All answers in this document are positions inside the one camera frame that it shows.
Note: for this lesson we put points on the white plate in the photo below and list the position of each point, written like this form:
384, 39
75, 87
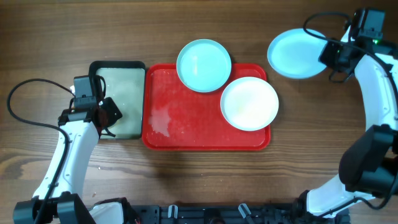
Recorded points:
249, 103

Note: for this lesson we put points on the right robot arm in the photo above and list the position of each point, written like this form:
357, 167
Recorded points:
365, 173

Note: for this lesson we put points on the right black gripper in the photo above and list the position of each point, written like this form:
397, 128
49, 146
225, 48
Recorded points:
324, 56

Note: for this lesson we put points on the light blue plate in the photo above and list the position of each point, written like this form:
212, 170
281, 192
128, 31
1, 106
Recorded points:
294, 54
204, 65

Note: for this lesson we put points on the black water tray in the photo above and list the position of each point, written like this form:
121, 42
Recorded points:
125, 84

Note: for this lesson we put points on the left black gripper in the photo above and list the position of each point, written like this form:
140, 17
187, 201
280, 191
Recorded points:
113, 113

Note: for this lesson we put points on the red plastic tray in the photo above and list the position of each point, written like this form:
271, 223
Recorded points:
176, 118

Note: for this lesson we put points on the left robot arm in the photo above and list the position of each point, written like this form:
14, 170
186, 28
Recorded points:
80, 126

